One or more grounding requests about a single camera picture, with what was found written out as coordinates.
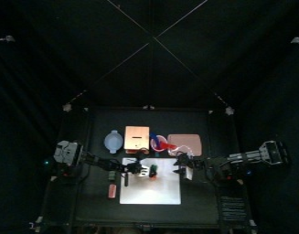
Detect red rectangular bar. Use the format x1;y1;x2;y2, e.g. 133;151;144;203
107;183;118;199

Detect red toy utensil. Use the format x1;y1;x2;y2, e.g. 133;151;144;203
158;141;178;151

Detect light wooden box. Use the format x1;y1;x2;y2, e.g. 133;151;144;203
123;125;152;155

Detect light blue plastic bowl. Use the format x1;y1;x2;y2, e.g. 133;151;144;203
105;130;125;154

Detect pink plastic cup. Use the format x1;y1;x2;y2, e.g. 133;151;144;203
150;135;169;153

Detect white square mat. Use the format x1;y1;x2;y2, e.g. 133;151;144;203
119;157;182;206

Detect pinkish brown cutting board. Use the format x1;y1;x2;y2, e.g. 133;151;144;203
168;133;204;157

